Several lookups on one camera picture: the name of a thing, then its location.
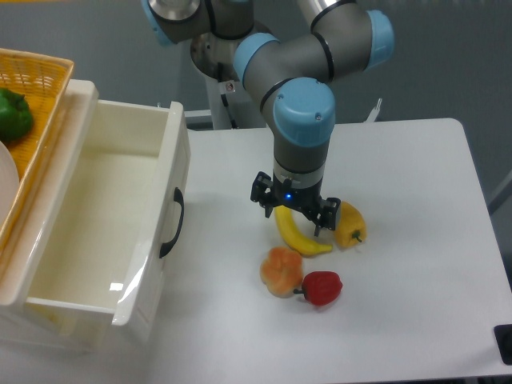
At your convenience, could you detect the white open drawer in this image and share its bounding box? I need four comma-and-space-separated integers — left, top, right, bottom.
24, 99, 191, 327

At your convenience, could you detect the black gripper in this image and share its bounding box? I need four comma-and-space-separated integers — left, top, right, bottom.
250, 166, 342, 237

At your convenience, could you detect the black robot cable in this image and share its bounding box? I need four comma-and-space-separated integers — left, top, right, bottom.
218, 63, 239, 130

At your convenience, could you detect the round orange bread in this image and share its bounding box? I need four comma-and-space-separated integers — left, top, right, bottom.
259, 246, 304, 298

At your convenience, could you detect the yellow woven basket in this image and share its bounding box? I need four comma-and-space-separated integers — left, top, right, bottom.
1, 48, 74, 248

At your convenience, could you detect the black corner object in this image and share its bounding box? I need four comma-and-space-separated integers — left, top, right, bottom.
494, 324, 512, 366

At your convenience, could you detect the white plate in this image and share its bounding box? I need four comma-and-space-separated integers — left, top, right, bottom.
0, 143, 19, 224

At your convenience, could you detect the green bell pepper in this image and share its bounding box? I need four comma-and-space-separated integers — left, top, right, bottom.
1, 88, 34, 142

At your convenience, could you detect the yellow banana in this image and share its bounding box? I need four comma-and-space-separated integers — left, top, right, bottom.
274, 206, 333, 257

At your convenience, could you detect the yellow bell pepper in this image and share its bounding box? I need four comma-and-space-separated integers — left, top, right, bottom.
334, 202, 367, 248

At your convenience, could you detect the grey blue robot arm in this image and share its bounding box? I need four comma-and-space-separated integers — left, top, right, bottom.
142, 1, 394, 230

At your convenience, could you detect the white drawer cabinet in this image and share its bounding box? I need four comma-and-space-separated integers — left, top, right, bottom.
0, 78, 191, 353

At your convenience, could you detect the black drawer handle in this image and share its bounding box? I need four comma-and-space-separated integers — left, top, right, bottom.
158, 187, 185, 259

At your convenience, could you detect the red bell pepper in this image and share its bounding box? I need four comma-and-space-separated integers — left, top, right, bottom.
293, 271, 343, 306

